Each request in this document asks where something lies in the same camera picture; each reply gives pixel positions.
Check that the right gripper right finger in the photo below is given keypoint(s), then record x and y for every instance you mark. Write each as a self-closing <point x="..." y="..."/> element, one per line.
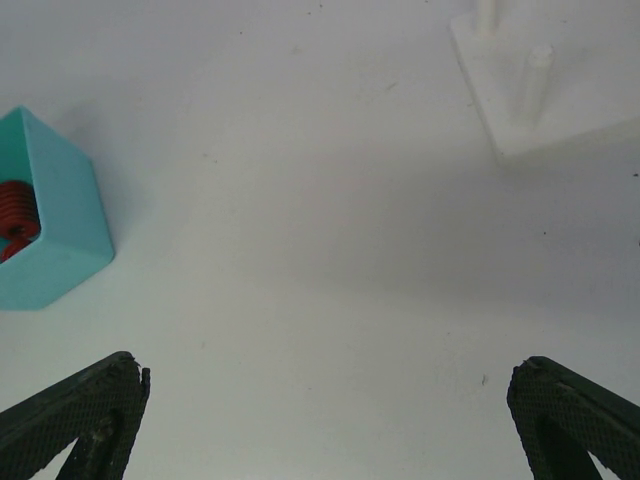
<point x="565" y="421"/>

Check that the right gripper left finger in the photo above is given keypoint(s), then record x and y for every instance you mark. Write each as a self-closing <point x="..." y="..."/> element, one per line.
<point x="97" y="412"/>

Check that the red spring in bin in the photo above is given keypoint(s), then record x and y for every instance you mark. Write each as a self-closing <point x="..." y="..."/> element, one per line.
<point x="13" y="247"/>
<point x="19" y="214"/>

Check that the teal plastic bin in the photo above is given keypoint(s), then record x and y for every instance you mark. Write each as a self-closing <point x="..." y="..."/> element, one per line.
<point x="74" y="242"/>

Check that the white peg stand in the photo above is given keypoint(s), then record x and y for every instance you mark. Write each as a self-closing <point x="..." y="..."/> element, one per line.
<point x="551" y="75"/>

